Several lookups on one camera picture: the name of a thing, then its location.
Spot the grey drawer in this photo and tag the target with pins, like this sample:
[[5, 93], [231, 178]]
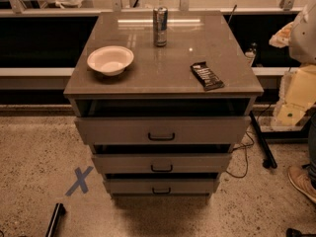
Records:
[[160, 163], [119, 131], [161, 187]]

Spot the grey drawer cabinet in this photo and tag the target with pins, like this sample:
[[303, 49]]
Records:
[[159, 82]]

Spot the grey top drawer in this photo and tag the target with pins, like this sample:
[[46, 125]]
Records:
[[119, 131]]

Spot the grey bottom drawer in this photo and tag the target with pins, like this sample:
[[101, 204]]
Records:
[[161, 187]]

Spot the black snack bar wrapper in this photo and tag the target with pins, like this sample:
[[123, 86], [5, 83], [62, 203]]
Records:
[[207, 78]]

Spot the white bowl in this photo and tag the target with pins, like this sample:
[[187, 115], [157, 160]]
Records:
[[110, 60]]

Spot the silver blue drink can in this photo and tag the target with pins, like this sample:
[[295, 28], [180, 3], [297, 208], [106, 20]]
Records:
[[160, 17]]

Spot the blue tape cross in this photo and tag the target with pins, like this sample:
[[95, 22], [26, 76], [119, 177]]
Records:
[[80, 181]]

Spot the small bottle behind cabinet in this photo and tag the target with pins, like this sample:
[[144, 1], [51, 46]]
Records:
[[251, 53]]

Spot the black stand leg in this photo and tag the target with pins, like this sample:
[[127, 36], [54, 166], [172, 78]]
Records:
[[269, 161]]

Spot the black tube lower left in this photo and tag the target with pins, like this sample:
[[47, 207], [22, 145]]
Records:
[[58, 212]]

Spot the brown shoe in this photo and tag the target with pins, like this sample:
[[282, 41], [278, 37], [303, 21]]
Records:
[[300, 180]]

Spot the black object bottom right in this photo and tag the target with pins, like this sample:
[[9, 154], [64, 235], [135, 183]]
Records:
[[290, 232]]

